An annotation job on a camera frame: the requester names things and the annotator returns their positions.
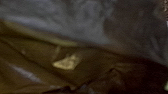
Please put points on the clear plastic trash bag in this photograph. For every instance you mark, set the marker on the clear plastic trash bag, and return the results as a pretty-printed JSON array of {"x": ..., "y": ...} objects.
[{"x": 83, "y": 33}]

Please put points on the yellow paper scrap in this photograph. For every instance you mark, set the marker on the yellow paper scrap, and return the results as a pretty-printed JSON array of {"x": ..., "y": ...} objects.
[{"x": 66, "y": 62}]

